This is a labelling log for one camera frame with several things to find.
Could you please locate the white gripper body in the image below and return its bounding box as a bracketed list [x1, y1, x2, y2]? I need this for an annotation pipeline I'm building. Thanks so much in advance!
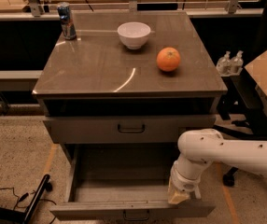
[170, 161, 201, 194]

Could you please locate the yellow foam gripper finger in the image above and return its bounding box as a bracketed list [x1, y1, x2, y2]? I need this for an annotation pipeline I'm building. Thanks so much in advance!
[167, 178, 190, 204]

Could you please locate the grey drawer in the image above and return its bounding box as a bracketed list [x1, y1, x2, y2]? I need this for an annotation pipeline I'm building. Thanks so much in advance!
[50, 143, 215, 221]
[44, 115, 216, 144]

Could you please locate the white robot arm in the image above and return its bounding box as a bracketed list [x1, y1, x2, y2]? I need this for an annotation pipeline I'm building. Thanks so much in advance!
[168, 129, 267, 204]

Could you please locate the grey top drawer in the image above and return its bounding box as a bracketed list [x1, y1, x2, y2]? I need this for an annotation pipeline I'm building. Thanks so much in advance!
[44, 115, 216, 144]

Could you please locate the grey drawer cabinet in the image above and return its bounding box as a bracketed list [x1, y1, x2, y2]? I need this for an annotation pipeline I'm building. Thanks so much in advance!
[31, 9, 229, 163]

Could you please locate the clear sanitizer bottle left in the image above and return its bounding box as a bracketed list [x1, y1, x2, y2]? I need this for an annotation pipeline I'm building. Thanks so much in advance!
[217, 51, 231, 75]

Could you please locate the clear sanitizer bottle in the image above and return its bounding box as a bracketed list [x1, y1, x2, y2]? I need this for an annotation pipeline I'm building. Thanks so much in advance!
[230, 50, 244, 74]
[217, 51, 231, 75]

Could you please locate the orange fruit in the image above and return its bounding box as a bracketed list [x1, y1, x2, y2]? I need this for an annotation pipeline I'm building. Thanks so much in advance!
[156, 47, 181, 72]

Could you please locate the clear sanitizer bottle right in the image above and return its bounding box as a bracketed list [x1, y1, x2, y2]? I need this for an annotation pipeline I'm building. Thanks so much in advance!
[230, 50, 244, 74]

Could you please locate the white ceramic bowl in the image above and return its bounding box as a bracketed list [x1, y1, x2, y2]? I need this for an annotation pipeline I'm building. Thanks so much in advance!
[117, 21, 151, 49]

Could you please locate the black metal stand base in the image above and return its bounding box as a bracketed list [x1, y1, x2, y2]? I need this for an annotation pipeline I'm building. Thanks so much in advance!
[0, 174, 53, 224]

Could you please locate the blue silver energy drink can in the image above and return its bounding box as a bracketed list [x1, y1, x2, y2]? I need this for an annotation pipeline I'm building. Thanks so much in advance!
[57, 2, 77, 40]

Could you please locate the black floor cable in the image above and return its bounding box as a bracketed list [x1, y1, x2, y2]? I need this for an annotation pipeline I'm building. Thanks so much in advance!
[0, 128, 58, 224]

